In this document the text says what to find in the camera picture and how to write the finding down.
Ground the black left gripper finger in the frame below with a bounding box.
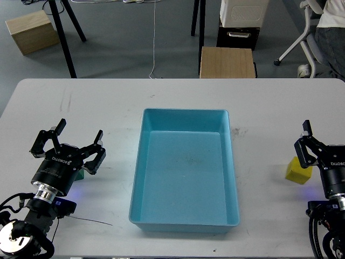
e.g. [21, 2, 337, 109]
[30, 118, 66, 158]
[70, 130, 106, 175]

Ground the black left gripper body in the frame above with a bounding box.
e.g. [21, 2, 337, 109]
[31, 144, 82, 196]

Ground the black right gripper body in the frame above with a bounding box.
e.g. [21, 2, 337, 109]
[318, 145, 344, 199]

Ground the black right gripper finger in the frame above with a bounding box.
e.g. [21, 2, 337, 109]
[294, 120, 323, 169]

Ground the green block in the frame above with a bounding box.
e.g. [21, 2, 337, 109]
[74, 169, 85, 181]

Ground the yellow block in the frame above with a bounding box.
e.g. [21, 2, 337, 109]
[285, 156, 313, 185]

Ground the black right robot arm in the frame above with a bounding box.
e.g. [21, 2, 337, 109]
[294, 120, 344, 258]

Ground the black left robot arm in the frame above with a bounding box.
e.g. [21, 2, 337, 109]
[1, 119, 106, 258]

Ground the light wooden box left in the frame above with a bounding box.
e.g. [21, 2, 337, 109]
[5, 10, 60, 56]

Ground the white appliance box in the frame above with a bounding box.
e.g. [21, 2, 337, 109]
[220, 0, 269, 28]

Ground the blue plastic bin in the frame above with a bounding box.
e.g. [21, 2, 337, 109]
[129, 108, 240, 233]

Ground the white office chair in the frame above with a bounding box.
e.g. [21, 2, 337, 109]
[273, 1, 328, 78]

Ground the seated person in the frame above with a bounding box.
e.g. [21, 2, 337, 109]
[315, 0, 344, 81]

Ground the wooden stool centre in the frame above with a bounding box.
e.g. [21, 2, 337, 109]
[199, 46, 256, 79]

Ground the black drawer cabinet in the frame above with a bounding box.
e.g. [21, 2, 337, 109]
[216, 22, 260, 51]

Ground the black tripod legs left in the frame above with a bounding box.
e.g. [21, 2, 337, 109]
[43, 0, 87, 79]

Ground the black table legs centre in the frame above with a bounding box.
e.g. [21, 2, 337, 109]
[190, 0, 206, 74]

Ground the black cable tie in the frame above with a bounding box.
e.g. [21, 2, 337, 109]
[67, 215, 113, 226]

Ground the white hanging cable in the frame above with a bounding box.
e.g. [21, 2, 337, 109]
[148, 0, 157, 79]

